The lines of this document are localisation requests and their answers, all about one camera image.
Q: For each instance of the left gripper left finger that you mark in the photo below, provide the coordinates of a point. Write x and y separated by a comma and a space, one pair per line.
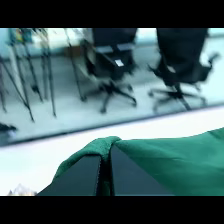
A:
78, 180

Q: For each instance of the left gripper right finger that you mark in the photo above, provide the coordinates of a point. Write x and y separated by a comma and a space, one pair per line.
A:
131, 178

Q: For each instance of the green garment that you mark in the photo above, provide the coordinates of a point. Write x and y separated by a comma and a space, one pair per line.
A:
186, 163

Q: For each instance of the black tripod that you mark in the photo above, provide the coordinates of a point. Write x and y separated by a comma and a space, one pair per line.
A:
25, 76

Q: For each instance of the black office chair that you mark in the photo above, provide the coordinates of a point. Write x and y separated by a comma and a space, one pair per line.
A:
181, 63
111, 63

